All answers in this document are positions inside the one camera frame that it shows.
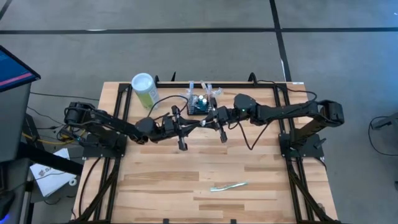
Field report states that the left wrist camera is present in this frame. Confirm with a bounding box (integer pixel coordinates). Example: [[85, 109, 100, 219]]
[[166, 117, 180, 134]]

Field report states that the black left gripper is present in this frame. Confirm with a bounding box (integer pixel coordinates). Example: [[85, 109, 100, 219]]
[[155, 105, 204, 152]]

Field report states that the yellow cable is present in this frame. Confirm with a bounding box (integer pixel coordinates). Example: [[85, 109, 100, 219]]
[[21, 130, 85, 146]]

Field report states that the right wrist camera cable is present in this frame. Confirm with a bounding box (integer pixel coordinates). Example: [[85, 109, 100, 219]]
[[228, 121, 271, 151]]

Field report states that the black stand beam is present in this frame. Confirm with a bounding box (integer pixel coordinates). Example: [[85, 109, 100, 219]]
[[17, 141, 84, 177]]

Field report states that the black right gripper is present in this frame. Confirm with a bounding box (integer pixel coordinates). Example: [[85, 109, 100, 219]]
[[202, 98, 238, 144]]

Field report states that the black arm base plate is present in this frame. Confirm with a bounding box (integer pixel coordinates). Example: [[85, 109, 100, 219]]
[[279, 133, 324, 159], [83, 133, 127, 158]]

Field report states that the black under-table cable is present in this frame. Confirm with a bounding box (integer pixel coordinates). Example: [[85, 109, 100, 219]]
[[78, 156, 103, 218]]

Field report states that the grey stand foot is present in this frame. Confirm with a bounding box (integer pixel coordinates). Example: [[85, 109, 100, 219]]
[[371, 112, 398, 130]]

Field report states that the green white wipes canister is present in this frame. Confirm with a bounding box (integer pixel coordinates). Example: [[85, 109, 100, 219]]
[[131, 72, 162, 111]]

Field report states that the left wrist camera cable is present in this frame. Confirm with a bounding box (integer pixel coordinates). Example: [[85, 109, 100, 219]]
[[146, 95, 190, 121]]

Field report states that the black looped floor cable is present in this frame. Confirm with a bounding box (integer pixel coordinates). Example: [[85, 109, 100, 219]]
[[368, 116, 398, 157]]

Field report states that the black aluminium table frame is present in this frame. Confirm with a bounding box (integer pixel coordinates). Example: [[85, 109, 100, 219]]
[[70, 81, 343, 224]]

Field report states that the blue screen monitor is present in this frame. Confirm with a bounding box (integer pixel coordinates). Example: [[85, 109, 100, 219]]
[[0, 45, 42, 93]]

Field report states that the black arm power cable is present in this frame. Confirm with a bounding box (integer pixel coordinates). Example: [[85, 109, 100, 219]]
[[257, 80, 318, 103]]

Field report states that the black wire basket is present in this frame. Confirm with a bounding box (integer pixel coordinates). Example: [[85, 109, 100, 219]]
[[187, 95, 215, 116]]

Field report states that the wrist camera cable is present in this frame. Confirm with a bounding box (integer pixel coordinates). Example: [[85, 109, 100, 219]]
[[228, 121, 271, 151], [146, 95, 190, 121]]

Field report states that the white paper box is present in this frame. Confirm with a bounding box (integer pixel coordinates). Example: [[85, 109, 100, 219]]
[[29, 147, 78, 198]]

